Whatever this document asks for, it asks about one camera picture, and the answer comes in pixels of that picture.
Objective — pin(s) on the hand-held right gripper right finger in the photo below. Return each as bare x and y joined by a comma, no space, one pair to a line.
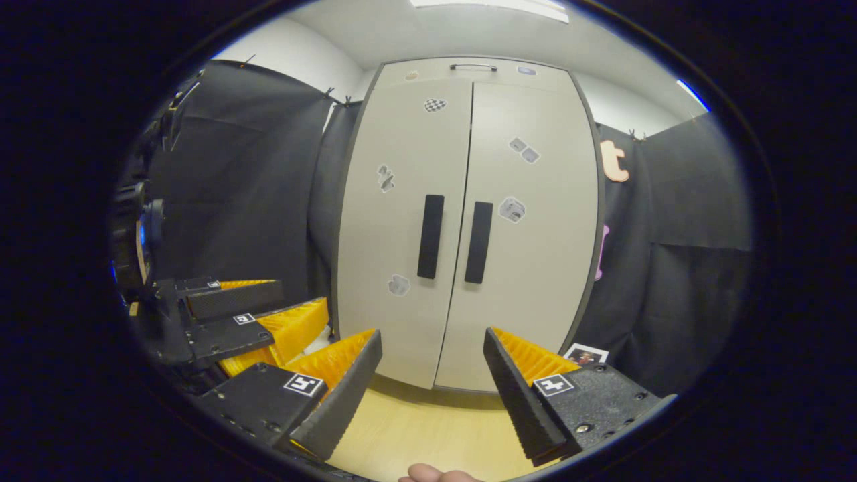
519,402

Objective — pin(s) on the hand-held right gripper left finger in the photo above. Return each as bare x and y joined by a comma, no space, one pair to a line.
348,398

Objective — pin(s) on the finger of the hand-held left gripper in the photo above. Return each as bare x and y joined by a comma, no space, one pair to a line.
234,300
221,338

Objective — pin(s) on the white shoe cabinet door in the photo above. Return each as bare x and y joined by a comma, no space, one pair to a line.
542,268
395,234

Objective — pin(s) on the white shoe cabinet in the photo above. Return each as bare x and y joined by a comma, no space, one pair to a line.
601,214

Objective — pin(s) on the white cabinet drawer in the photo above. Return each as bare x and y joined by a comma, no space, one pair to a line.
435,77

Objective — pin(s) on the white photo card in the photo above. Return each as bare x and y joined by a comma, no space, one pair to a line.
586,353

